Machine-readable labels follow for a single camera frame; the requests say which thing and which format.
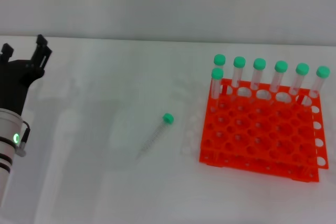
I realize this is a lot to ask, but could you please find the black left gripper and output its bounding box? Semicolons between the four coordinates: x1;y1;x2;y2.
0;34;53;117

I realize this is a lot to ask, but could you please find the green capped clear test tube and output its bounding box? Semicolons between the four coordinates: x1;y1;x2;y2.
210;67;225;110
249;58;267;99
307;66;331;104
213;54;227;88
288;62;310;99
134;112;175;161
229;56;247;103
269;60;289;97

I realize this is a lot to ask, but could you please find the orange plastic test tube rack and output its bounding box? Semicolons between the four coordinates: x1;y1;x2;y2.
198;77;330;183

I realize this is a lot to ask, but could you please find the black cable with metal plug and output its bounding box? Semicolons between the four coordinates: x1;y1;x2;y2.
14;120;32;158

